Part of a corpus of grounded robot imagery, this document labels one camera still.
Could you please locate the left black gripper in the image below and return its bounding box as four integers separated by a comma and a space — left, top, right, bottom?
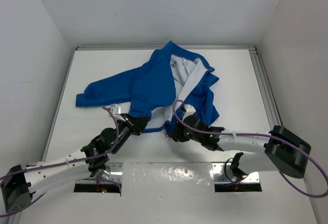
111, 112, 150, 153

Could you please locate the blue zip jacket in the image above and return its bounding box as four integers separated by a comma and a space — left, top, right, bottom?
75, 42, 219, 135

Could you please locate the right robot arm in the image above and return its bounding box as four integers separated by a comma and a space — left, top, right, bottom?
169, 115, 311, 178

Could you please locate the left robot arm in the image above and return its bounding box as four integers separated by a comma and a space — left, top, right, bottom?
1, 114, 150, 216

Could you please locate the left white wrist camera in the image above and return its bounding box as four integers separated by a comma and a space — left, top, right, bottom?
109, 104, 121, 119

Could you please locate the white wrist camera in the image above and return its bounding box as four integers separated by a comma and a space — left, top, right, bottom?
181, 104, 196, 120
109, 104, 121, 119

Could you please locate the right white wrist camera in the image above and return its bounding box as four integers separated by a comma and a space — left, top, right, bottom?
181, 104, 196, 120

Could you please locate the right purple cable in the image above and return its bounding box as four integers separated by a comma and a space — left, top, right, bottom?
172, 99, 328, 198

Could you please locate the purple cable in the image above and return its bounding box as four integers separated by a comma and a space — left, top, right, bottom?
0, 106, 124, 217
172, 99, 328, 198

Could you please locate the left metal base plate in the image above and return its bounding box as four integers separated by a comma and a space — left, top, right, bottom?
91, 162, 123, 183

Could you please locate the metal base plate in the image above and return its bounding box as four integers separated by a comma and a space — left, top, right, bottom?
91, 162, 123, 183
211, 162, 260, 185

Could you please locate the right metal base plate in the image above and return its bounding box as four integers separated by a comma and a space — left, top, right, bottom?
211, 162, 260, 185

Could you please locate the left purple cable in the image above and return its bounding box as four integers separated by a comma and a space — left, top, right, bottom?
0, 106, 124, 217

